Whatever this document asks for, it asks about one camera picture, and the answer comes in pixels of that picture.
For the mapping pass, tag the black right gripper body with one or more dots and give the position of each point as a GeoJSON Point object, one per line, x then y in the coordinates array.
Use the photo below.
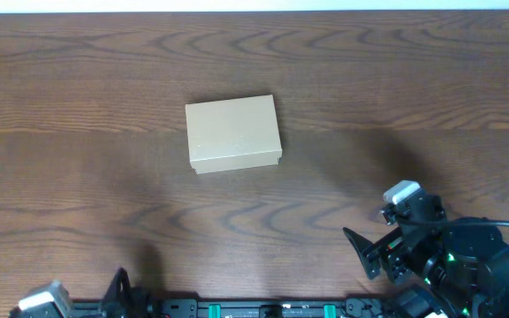
{"type": "Point", "coordinates": [402, 261]}

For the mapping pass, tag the brown cardboard box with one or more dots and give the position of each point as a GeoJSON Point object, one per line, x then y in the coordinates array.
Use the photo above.
{"type": "Point", "coordinates": [233, 134]}

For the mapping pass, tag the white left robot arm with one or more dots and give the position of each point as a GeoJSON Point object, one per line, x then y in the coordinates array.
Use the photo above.
{"type": "Point", "coordinates": [141, 303]}

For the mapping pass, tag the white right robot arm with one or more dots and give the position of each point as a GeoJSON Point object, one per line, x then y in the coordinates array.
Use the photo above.
{"type": "Point", "coordinates": [464, 263]}

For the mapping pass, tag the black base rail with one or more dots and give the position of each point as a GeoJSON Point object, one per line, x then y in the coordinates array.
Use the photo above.
{"type": "Point", "coordinates": [241, 308]}

